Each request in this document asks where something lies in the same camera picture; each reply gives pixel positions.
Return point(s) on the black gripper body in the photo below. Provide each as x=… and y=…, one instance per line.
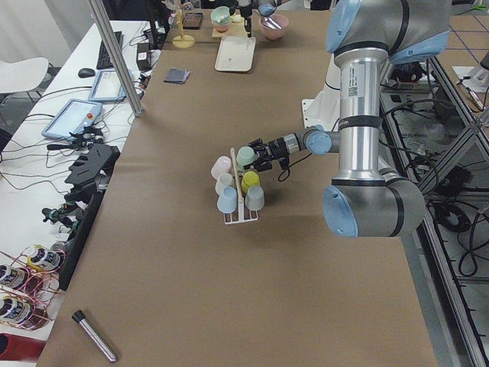
x=248, y=11
x=276, y=147

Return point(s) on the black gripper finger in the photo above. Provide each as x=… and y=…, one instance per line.
x=259, y=165
x=259, y=146
x=248, y=27

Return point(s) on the green cup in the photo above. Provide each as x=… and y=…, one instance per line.
x=245, y=156

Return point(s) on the cream rabbit serving tray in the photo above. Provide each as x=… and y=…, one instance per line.
x=235, y=54

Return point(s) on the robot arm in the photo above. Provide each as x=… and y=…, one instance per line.
x=265, y=9
x=367, y=197

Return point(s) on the yellow cup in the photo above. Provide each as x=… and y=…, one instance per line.
x=249, y=179

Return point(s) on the grey cup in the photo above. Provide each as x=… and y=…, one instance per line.
x=254, y=199

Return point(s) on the pink cup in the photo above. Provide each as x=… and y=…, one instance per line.
x=223, y=164

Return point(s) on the cream cup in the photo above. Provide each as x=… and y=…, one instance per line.
x=224, y=180

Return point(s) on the blue cup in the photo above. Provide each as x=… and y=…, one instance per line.
x=228, y=200

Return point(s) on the dark brown tray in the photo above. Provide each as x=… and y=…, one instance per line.
x=192, y=21

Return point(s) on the bamboo cutting board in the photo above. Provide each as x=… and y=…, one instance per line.
x=235, y=29

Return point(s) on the steel scoop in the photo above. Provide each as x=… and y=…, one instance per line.
x=269, y=22

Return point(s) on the green top bowl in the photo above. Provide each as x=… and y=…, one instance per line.
x=221, y=15

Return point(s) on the large pink ice bowl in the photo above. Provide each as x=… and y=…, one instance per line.
x=276, y=31

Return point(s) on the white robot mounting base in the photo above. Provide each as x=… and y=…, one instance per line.
x=324, y=109

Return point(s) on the wooden mug tree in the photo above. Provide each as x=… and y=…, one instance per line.
x=182, y=40

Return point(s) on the folded grey cloth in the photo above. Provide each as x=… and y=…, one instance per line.
x=177, y=76

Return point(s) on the blue teach pendant far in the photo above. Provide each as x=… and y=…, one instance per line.
x=106, y=87

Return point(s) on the blue teach pendant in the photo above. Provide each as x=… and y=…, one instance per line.
x=106, y=87
x=76, y=115

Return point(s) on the black tool stand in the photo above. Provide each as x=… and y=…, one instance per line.
x=87, y=166

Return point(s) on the black computer mouse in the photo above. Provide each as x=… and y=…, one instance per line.
x=86, y=72

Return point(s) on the blue teach pendant near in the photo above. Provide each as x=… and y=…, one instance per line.
x=76, y=115

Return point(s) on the white chair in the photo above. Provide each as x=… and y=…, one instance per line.
x=22, y=76

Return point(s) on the steel tube black cap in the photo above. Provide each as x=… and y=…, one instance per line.
x=80, y=318

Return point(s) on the white wire cup rack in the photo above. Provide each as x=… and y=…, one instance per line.
x=242, y=214

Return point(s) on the aluminium frame post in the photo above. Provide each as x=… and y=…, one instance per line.
x=100, y=16

